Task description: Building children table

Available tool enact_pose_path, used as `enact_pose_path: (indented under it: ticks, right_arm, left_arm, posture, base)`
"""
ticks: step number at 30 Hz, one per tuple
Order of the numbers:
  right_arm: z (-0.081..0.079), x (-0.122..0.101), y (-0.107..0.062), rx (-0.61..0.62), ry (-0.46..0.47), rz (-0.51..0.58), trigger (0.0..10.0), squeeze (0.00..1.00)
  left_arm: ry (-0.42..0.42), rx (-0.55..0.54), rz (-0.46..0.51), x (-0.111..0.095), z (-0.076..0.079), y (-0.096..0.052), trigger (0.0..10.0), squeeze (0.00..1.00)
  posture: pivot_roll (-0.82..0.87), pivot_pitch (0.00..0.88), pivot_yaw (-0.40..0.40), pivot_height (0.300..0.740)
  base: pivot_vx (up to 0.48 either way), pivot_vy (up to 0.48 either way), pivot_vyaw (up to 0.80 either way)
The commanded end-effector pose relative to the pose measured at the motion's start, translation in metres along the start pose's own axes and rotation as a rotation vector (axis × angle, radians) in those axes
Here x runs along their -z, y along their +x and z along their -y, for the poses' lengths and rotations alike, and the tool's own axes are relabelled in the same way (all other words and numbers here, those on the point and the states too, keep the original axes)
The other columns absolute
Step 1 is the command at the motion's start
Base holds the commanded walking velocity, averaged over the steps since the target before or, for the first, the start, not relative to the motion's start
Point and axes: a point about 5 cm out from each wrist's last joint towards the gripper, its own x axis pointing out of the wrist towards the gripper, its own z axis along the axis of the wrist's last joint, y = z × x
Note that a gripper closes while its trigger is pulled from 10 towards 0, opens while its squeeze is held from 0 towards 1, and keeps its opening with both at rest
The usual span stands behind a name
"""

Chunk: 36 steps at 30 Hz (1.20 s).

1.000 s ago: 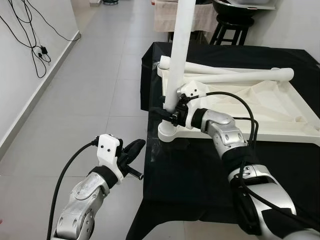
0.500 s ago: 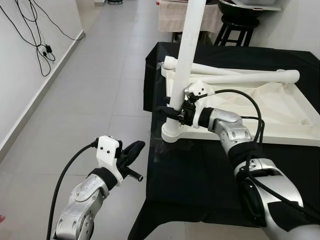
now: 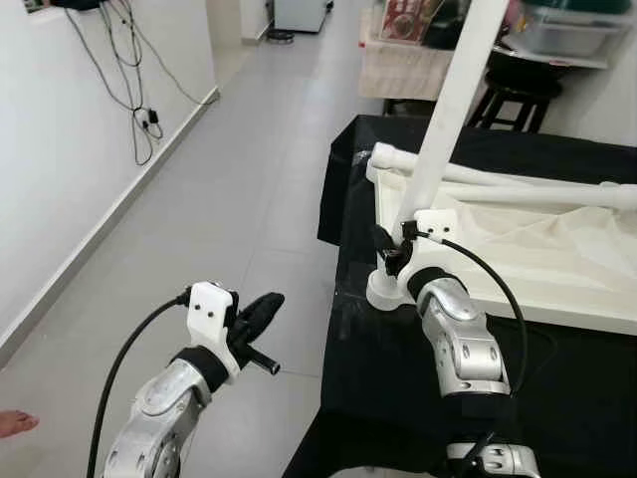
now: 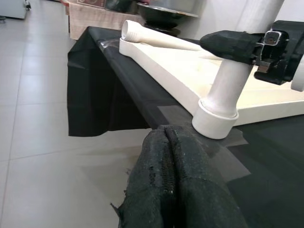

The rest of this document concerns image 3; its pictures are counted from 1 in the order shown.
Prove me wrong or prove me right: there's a white plastic children table top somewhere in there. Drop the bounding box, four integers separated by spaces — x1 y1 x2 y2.
365 154 637 335

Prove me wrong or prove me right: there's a beige cloth covered table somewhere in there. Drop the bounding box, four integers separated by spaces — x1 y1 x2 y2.
358 40 469 101

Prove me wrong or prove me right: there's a black round stool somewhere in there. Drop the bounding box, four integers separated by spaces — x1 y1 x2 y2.
468 85 563 133

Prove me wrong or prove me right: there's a red printed box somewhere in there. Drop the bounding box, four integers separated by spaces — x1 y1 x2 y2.
383 0 439 43

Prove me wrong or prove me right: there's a black tablecloth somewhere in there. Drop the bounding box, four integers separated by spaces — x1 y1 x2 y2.
284 115 637 478

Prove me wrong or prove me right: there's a black bag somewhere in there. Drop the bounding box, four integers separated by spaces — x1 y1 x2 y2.
423 0 469 51

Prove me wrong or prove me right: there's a white appliance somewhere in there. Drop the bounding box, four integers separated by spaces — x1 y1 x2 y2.
274 0 334 33

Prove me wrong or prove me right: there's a person's bare foot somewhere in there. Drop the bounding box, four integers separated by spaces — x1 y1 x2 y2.
0 410 41 439

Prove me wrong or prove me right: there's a clear plastic storage box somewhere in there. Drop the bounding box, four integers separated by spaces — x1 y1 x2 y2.
518 10 633 59

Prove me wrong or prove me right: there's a green plastic lid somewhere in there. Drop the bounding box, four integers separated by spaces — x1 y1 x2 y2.
532 0 633 16

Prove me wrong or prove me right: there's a black power strip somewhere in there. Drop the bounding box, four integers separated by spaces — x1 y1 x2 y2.
50 0 106 11

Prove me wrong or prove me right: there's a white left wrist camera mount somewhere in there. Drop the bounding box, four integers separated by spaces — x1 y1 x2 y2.
187 282 240 382

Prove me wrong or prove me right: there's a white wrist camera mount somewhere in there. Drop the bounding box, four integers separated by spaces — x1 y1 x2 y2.
403 209 461 300
187 282 240 382

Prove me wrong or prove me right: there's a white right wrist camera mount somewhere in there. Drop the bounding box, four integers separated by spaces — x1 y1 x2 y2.
403 209 461 300

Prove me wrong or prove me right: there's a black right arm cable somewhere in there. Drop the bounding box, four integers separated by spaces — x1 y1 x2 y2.
433 231 529 469

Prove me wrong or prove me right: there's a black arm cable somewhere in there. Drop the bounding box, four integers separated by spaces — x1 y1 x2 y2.
433 231 529 469
88 289 192 478

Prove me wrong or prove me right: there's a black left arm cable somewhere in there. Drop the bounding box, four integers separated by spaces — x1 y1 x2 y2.
88 289 192 478

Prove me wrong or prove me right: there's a looped black wall cable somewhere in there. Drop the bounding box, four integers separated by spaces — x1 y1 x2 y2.
65 0 160 165

